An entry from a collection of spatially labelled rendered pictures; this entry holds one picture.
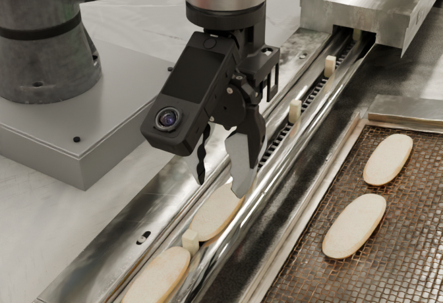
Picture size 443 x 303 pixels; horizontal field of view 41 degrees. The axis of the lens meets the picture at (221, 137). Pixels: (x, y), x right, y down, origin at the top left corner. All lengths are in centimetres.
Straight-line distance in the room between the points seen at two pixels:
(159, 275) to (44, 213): 20
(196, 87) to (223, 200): 19
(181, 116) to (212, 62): 6
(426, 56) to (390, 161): 44
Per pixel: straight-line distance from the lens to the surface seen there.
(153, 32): 112
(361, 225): 58
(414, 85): 98
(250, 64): 57
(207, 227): 64
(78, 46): 83
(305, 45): 98
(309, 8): 101
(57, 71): 81
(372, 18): 99
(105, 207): 73
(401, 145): 69
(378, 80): 98
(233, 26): 52
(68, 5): 80
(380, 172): 65
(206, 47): 53
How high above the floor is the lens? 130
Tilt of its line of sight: 36 degrees down
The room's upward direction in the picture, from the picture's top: 1 degrees counter-clockwise
